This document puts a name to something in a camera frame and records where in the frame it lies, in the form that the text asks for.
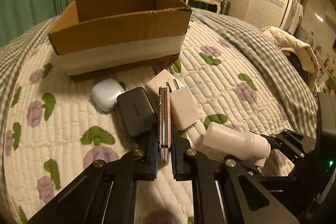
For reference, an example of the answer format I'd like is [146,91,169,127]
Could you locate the white square charger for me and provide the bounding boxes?
[145,69,185,114]

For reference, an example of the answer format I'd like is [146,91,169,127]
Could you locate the light blue earbuds case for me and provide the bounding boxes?
[91,79,125,113]

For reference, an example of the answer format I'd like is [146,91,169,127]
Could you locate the white puffy jacket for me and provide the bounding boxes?
[260,26,318,74]

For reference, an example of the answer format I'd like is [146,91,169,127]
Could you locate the dark grey UGREEN charger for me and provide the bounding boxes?
[117,87,157,137]

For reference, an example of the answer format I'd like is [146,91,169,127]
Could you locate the brown cardboard box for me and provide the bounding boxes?
[49,0,192,82]

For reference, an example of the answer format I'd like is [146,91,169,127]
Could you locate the white plug charger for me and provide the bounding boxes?
[170,79,200,131]

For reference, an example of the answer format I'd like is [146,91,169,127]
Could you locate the white plastic bottle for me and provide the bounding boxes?
[203,122,271,166]

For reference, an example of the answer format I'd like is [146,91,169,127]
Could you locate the grey checkered bed sheet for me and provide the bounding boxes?
[0,7,318,139]

